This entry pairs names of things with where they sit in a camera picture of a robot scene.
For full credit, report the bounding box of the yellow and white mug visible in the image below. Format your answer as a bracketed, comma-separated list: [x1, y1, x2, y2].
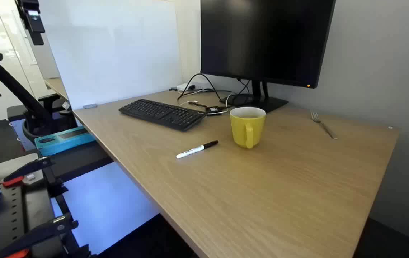
[228, 105, 269, 151]

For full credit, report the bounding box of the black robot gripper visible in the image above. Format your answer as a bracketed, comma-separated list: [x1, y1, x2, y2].
[16, 0, 46, 47]

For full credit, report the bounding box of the black clamp with orange tip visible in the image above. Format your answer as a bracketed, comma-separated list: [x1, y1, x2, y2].
[0, 214, 81, 258]
[0, 156, 55, 189]

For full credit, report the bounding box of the white divider panel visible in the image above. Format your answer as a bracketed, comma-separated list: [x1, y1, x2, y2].
[38, 0, 203, 112]

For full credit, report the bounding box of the black capped white marker pen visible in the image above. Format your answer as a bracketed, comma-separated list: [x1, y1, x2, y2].
[175, 139, 220, 161]

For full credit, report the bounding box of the black computer monitor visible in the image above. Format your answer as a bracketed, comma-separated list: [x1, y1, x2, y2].
[200, 0, 337, 90]

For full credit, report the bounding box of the teal plastic box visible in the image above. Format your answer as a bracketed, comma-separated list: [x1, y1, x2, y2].
[35, 126, 98, 156]

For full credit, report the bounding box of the white power strip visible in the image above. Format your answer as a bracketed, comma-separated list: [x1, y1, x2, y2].
[174, 83, 198, 93]

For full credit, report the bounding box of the black perforated bench plate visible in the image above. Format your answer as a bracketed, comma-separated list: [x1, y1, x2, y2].
[0, 183, 29, 249]

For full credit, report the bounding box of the black monitor stand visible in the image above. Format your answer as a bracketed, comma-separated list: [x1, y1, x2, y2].
[226, 79, 290, 115]

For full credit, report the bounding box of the black monitor cable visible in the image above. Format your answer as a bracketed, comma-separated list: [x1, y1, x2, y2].
[177, 72, 230, 105]

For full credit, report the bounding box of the black computer keyboard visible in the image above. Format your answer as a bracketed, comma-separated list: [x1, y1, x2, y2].
[118, 97, 207, 133]

